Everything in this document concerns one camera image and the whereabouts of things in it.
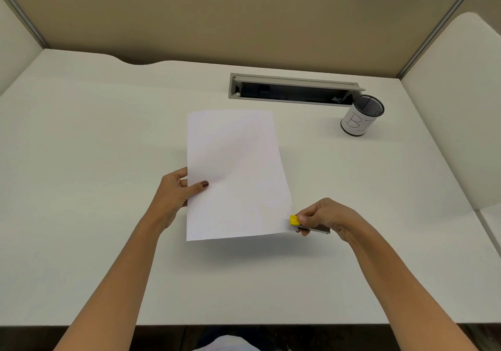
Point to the person's right hand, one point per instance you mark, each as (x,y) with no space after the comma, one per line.
(332,215)

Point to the person's left hand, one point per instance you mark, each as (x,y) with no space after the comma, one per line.
(169,200)

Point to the person's right thumb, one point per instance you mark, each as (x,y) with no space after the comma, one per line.
(304,219)

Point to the person's left thumb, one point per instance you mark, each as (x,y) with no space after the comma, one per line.
(197,188)

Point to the yellow stapler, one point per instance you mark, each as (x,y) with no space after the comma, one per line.
(303,224)

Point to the white paper sheet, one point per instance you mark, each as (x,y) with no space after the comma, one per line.
(235,174)

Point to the person's left forearm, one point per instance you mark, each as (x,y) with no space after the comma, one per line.
(113,288)

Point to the person's right forearm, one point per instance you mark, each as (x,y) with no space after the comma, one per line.
(407,292)

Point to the black mesh pen holder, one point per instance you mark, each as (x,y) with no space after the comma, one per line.
(361,116)

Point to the white clothing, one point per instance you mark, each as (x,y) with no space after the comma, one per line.
(229,343)

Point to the white side desk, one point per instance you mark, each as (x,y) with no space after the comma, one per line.
(456,108)

